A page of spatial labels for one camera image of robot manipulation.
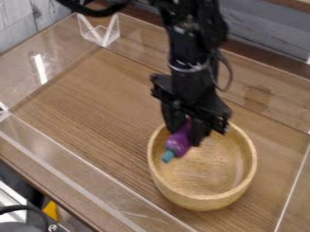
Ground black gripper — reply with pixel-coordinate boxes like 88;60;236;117
149;64;232;147

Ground purple toy eggplant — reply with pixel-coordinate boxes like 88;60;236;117
161;120;191;163

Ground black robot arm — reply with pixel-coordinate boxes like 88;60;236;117
149;0;232;147

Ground light wooden bowl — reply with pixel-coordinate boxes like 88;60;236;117
147;124;258;211

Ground yellow and black equipment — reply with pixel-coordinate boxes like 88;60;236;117
25;199;75;232

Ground black cable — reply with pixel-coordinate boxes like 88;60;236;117
0;205;49;232

